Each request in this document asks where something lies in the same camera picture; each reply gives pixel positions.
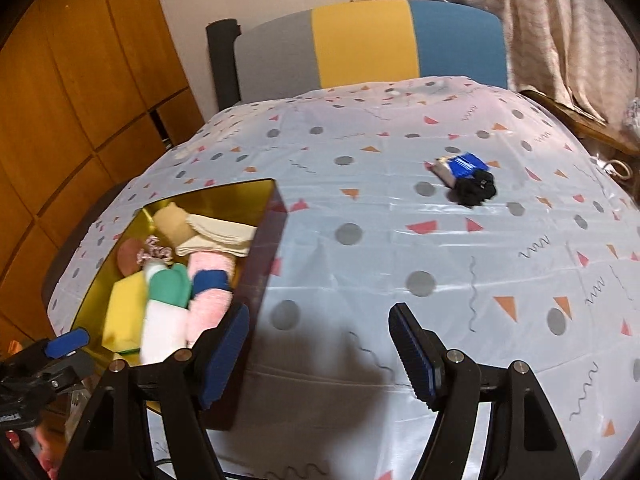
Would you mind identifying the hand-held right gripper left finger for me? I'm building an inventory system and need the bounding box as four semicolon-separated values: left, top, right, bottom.
59;302;250;480

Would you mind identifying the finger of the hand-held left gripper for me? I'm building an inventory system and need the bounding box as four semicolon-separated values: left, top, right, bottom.
30;327;96;378

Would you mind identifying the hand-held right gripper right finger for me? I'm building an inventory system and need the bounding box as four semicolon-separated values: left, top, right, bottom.
389;302;583;480

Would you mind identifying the pink towel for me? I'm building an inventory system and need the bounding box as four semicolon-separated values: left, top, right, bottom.
186;251;238;348

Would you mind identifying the yellow sponge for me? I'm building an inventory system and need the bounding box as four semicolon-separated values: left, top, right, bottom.
102;272;148;353

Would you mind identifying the white bottle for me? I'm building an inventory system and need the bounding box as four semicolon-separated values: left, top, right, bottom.
139;300;188;366

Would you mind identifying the cream cloth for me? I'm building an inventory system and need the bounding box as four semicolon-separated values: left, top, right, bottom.
176;214;258;258

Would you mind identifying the pink satin scrunchie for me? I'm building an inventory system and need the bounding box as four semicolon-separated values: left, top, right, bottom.
136;236;175;267

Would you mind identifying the gold box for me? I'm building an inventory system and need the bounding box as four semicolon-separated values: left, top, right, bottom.
65;177;290;431

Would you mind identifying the person's left hand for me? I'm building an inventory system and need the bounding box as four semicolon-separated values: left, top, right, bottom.
37;422;67;473

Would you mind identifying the brown round pad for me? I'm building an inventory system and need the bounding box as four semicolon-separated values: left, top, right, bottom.
117;237;148;276

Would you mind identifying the printed tablecloth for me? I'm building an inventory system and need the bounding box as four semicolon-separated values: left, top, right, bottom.
47;76;640;480

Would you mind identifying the tan rolled cloth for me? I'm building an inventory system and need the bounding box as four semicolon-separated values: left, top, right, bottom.
152;202;193;253

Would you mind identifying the small beige packet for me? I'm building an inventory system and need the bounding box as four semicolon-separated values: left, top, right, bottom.
425;157;456;186

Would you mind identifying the blue shiny packet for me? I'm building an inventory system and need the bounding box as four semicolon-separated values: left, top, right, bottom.
447;152;490;179

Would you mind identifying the wooden cabinet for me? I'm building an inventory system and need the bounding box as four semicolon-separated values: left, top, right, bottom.
0;0;206;346

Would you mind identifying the wooden side table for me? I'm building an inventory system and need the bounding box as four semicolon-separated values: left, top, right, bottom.
520;89;640;158

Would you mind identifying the grey yellow blue chair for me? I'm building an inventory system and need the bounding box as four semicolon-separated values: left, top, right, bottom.
206;0;508;113

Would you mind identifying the beige patterned curtain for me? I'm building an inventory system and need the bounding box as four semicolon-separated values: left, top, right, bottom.
350;0;640;126

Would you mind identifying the black hair tie bundle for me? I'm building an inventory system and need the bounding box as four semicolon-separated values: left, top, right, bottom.
447;170;497;208

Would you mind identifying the white cord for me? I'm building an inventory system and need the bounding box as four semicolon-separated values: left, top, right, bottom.
592;155;632;181

